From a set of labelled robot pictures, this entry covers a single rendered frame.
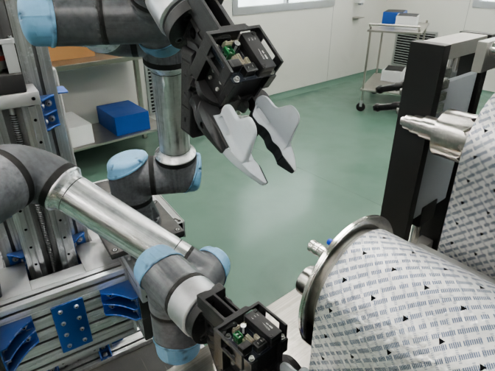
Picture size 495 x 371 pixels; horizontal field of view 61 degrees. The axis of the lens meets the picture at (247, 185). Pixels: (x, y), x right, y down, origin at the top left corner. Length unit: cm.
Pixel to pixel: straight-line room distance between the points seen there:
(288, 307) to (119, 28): 62
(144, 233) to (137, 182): 44
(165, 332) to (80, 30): 45
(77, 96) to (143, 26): 345
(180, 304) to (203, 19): 35
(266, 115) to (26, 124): 84
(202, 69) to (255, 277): 197
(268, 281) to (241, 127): 195
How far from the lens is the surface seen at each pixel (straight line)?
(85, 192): 82
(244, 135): 43
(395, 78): 539
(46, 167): 83
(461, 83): 73
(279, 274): 240
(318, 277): 39
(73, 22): 64
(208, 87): 48
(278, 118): 48
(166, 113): 111
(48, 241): 138
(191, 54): 50
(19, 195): 80
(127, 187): 122
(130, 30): 63
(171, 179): 121
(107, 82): 414
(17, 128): 123
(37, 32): 65
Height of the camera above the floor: 154
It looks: 28 degrees down
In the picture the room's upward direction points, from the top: straight up
